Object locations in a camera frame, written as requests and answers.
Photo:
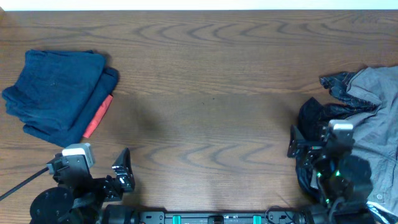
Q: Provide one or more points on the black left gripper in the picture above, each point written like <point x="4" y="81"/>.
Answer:
<point x="126" y="179"/>

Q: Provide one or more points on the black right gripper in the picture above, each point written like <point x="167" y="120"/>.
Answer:
<point x="313" y="147"/>

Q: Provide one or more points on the teal blue shorts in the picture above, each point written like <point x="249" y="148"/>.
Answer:
<point x="53" y="87"/>

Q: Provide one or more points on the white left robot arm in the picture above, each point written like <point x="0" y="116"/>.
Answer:
<point x="79" y="198"/>

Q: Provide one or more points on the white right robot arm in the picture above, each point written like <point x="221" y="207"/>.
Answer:
<point x="343" y="182"/>

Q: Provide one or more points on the dark patterned garment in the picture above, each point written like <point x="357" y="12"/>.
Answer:
<point x="313" y="129"/>

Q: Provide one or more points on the folded red garment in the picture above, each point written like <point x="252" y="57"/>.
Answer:
<point x="101" y="111"/>

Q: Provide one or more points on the grey shirt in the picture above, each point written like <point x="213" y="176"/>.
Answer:
<point x="368" y="99"/>

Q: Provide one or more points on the folded navy blue garment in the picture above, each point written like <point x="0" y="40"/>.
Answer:
<point x="106" y="84"/>

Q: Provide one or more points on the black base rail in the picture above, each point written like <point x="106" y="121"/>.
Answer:
<point x="120" y="214"/>

